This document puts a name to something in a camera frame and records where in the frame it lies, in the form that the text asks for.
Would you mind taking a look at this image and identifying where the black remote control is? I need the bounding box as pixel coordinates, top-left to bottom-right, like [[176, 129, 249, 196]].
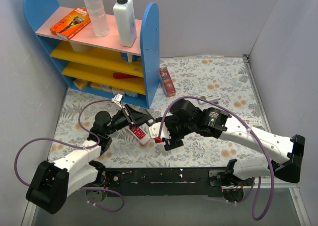
[[146, 118, 156, 127]]

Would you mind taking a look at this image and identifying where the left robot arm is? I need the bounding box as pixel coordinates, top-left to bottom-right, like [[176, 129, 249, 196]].
[[26, 104, 154, 214]]

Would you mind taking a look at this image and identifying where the red and white remote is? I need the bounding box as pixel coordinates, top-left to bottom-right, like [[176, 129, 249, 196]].
[[128, 128, 151, 146]]

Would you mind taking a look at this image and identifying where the white air conditioner remote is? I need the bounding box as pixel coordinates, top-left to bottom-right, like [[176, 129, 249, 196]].
[[199, 92, 221, 102]]

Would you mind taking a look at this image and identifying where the white remote with coloured buttons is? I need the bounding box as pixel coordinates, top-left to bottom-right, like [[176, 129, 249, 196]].
[[243, 119, 262, 127]]

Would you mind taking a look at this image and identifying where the floral table mat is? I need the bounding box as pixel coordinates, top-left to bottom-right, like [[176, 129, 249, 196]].
[[48, 57, 268, 168]]

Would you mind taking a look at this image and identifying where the white packets bottom shelf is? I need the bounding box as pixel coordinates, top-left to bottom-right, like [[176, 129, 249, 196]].
[[90, 82, 139, 97]]

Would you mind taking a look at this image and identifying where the red toothpaste box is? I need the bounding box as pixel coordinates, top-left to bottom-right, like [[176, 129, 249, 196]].
[[159, 67, 176, 97]]

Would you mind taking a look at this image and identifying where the red box on shelf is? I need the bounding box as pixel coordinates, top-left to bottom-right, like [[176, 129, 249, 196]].
[[113, 73, 140, 79]]

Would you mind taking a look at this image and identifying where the yellow packet bottom shelf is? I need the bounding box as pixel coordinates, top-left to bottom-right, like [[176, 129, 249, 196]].
[[73, 78, 91, 90]]

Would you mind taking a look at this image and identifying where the blue wooden shelf unit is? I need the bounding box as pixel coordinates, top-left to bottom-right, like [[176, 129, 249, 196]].
[[23, 0, 160, 108]]

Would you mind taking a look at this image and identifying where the beige cup under shelf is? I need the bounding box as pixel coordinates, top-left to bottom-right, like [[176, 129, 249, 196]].
[[70, 42, 93, 53]]

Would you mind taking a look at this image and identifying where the white bottle black cap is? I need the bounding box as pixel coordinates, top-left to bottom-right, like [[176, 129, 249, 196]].
[[113, 0, 137, 47]]

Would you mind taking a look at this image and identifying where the orange razor box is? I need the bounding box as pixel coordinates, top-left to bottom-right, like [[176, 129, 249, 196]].
[[50, 7, 91, 40]]

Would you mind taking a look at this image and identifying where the clear plastic water bottle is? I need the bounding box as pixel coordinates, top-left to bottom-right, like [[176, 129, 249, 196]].
[[83, 0, 110, 37]]

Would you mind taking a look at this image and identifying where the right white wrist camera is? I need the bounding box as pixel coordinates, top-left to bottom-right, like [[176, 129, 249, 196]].
[[149, 122, 171, 143]]

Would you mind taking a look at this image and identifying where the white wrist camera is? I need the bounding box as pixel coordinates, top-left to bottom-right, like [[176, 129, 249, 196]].
[[149, 122, 171, 143], [111, 94, 124, 110]]

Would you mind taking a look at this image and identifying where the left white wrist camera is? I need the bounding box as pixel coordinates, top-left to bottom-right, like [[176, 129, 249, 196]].
[[111, 94, 124, 110]]

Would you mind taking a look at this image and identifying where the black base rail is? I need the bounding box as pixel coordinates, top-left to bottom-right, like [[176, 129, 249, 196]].
[[94, 167, 240, 197]]

